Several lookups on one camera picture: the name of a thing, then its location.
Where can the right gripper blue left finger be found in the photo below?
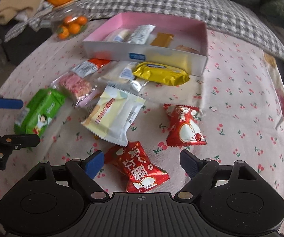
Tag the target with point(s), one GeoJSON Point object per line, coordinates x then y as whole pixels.
{"type": "Point", "coordinates": [81, 174]}

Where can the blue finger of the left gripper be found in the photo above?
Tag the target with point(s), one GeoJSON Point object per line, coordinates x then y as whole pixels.
{"type": "Point", "coordinates": [11, 103]}

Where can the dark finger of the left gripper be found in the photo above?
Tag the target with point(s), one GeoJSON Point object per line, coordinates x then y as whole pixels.
{"type": "Point", "coordinates": [22, 140]}

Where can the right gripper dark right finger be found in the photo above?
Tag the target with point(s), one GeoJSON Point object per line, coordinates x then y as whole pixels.
{"type": "Point", "coordinates": [201, 173]}

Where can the green snack packet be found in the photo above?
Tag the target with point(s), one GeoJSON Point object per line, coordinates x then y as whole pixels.
{"type": "Point", "coordinates": [39, 112]}

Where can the red candy packet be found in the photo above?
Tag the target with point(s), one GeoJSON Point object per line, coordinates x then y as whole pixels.
{"type": "Point", "coordinates": [183, 128]}
{"type": "Point", "coordinates": [133, 162]}

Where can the cream yellow cake packet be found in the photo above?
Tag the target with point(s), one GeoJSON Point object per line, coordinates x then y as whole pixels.
{"type": "Point", "coordinates": [113, 114]}

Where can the pink crispy rice packet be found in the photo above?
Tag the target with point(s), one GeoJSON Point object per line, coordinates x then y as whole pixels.
{"type": "Point", "coordinates": [78, 89]}

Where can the orange white wafer packet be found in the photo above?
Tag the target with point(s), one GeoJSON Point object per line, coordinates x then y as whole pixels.
{"type": "Point", "coordinates": [89, 67]}

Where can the clear white cracker packet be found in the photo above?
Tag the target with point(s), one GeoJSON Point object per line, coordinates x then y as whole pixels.
{"type": "Point", "coordinates": [120, 75]}

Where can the yellow foil biscuit packet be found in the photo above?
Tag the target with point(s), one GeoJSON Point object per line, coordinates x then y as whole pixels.
{"type": "Point", "coordinates": [161, 73]}

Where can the gold foil snack bar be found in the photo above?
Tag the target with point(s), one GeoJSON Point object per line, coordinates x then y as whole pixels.
{"type": "Point", "coordinates": [162, 40]}

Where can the grey white long snack bar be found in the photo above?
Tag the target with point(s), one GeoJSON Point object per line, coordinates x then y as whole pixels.
{"type": "Point", "coordinates": [140, 34]}

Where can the orange biscuit packet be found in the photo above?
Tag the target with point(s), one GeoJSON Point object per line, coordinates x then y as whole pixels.
{"type": "Point", "coordinates": [187, 49]}

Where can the clear rice cracker packet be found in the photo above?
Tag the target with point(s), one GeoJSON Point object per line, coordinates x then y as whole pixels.
{"type": "Point", "coordinates": [119, 35]}

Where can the cherry print tablecloth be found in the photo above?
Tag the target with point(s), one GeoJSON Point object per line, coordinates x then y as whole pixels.
{"type": "Point", "coordinates": [241, 102]}

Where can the glass jar with small oranges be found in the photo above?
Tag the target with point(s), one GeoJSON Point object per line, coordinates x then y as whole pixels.
{"type": "Point", "coordinates": [68, 21]}

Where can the pink silver cardboard box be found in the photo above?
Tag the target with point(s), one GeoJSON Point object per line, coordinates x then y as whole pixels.
{"type": "Point", "coordinates": [188, 32]}

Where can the grey checkered blanket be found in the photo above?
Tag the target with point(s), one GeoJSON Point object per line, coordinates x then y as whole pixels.
{"type": "Point", "coordinates": [220, 15]}

